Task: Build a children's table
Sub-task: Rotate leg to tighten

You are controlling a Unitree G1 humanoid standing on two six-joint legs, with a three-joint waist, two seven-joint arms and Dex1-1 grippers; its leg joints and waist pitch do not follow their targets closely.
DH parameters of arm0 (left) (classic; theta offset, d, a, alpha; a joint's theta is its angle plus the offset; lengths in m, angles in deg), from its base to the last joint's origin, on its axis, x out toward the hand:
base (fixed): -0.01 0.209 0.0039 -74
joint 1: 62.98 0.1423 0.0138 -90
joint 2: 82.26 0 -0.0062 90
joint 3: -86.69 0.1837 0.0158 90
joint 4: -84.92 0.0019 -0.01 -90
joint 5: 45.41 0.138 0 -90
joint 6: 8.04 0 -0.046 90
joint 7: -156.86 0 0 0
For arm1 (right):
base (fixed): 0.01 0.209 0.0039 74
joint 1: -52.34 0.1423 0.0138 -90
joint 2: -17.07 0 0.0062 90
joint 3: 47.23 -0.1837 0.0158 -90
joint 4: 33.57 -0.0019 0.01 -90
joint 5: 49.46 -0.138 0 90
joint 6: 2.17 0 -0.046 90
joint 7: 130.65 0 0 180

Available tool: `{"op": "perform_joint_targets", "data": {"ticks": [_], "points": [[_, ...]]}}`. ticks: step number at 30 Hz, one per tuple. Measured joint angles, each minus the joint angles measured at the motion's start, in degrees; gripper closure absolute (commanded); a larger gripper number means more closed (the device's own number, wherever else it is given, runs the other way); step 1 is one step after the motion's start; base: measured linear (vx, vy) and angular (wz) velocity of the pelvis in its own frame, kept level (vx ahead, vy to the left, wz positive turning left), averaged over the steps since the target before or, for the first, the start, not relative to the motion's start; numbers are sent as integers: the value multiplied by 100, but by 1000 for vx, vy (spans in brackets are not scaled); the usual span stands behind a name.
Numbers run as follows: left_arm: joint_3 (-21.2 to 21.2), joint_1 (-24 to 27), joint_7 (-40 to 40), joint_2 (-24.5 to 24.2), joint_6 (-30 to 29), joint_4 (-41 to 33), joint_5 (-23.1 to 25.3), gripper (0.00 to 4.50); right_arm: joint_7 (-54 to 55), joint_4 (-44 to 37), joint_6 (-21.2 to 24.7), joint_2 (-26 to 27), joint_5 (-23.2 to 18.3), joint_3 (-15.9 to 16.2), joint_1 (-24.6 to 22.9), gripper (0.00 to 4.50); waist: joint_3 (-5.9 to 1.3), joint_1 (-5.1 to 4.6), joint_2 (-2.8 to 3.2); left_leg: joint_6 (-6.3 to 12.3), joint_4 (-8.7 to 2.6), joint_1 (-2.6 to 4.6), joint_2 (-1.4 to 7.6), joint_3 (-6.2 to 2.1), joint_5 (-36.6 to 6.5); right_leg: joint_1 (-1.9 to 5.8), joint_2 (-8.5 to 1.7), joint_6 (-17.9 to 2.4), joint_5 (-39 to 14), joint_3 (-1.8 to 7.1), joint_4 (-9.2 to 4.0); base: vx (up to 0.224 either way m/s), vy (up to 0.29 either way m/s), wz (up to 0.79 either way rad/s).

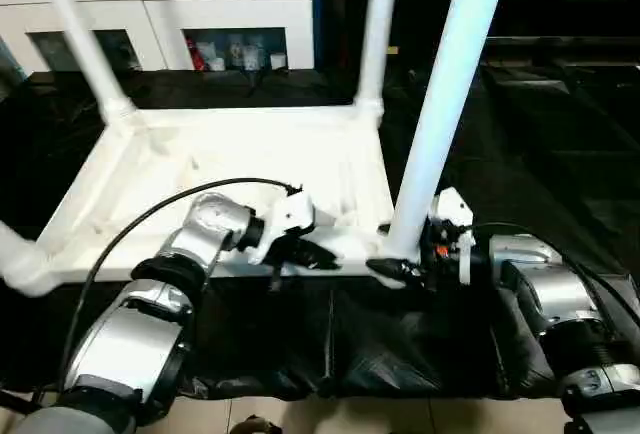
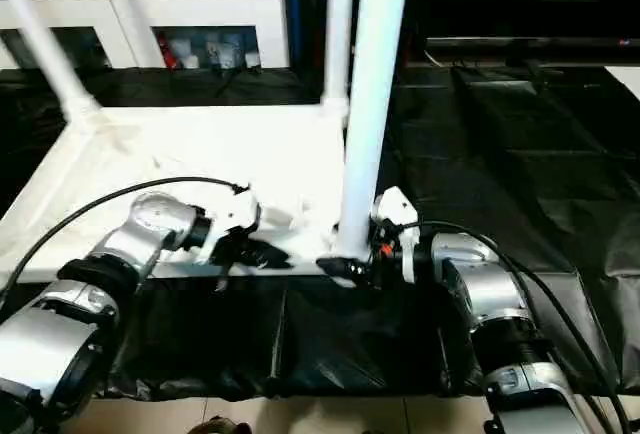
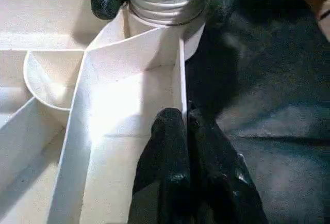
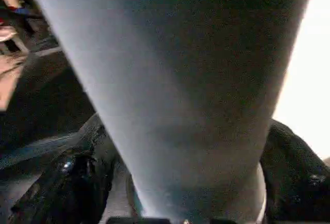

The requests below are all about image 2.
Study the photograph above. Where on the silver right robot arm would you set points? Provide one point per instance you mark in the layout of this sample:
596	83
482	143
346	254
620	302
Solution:
490	279

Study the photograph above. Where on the black plastic mat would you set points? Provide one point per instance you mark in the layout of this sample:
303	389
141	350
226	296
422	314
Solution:
325	334

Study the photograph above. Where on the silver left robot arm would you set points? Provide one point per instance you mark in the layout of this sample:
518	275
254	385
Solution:
145	229

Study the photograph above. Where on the white plastic table leg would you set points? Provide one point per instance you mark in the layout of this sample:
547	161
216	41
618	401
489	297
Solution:
45	44
372	79
339	29

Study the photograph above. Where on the white plastic table top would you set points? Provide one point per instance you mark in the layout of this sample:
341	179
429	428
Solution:
175	154

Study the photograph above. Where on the white cabinet with glass doors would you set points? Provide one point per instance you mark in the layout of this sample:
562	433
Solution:
125	9

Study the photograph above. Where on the white flat board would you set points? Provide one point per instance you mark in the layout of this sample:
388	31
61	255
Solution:
625	81

